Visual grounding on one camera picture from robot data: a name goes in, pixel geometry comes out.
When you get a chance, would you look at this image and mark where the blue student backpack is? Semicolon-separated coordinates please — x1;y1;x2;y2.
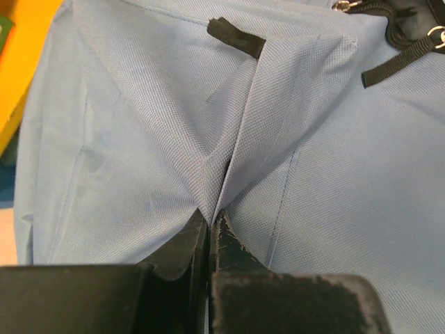
13;0;445;279

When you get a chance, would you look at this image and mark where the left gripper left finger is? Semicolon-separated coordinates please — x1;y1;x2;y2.
1;212;208;333

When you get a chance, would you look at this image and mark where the blue pink yellow shelf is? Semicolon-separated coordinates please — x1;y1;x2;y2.
1;0;62;209

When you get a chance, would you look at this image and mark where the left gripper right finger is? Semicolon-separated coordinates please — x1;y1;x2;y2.
209;210;391;334

